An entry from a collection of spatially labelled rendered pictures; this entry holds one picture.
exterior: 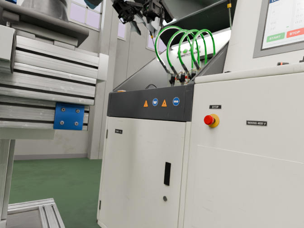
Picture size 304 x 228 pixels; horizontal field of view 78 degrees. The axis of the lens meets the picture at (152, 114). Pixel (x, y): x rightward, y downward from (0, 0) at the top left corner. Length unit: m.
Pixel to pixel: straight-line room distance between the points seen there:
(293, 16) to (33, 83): 1.03
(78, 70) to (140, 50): 3.87
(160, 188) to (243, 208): 0.37
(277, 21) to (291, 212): 0.78
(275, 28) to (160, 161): 0.79
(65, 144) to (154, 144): 2.93
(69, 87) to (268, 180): 0.66
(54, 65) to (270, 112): 0.66
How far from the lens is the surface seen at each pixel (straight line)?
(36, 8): 0.69
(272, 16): 1.12
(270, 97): 0.68
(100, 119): 3.67
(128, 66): 4.24
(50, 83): 0.63
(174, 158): 0.85
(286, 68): 0.69
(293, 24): 1.05
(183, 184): 0.84
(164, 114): 0.89
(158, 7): 1.05
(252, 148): 0.69
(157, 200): 0.96
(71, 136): 3.75
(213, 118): 0.71
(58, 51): 0.66
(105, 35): 3.97
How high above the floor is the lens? 0.77
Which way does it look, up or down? 3 degrees up
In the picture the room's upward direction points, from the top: 5 degrees clockwise
